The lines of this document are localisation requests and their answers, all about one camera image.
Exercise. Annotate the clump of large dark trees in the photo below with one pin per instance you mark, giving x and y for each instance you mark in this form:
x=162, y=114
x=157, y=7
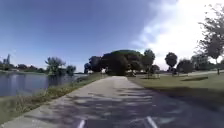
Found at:
x=118, y=61

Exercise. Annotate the grey paved path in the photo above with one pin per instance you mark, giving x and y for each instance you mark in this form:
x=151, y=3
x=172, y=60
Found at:
x=113, y=100

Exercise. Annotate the slim dark tree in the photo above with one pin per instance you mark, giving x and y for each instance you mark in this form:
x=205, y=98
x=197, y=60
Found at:
x=149, y=58

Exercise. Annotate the small round shore bush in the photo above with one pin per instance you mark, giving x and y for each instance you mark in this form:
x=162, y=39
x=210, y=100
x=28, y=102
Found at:
x=70, y=70

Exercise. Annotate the green shore tree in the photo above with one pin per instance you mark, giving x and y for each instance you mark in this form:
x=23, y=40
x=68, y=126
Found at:
x=55, y=64

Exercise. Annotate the small round-crowned tree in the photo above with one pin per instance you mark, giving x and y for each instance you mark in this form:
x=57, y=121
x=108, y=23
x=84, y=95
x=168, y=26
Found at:
x=171, y=59

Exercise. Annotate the grass field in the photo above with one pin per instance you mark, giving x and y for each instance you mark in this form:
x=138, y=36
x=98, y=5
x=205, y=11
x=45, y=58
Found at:
x=173, y=85

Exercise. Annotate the robot's own part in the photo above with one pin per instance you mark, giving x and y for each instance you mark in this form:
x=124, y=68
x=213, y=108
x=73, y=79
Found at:
x=81, y=124
x=152, y=122

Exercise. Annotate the low dark round tree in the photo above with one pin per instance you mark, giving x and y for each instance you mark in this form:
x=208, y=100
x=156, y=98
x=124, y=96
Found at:
x=185, y=66

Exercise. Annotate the blue lake water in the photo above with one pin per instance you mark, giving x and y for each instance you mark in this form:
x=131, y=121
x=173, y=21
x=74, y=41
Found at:
x=26, y=83

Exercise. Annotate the distant shore tree line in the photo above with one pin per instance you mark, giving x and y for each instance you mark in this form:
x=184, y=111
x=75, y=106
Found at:
x=23, y=67

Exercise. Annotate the grass strip beside water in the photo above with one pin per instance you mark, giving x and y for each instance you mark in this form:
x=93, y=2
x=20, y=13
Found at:
x=20, y=105

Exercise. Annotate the tall thin-crowned tree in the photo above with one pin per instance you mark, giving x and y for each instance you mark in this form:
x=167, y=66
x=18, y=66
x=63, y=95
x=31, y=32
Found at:
x=213, y=43

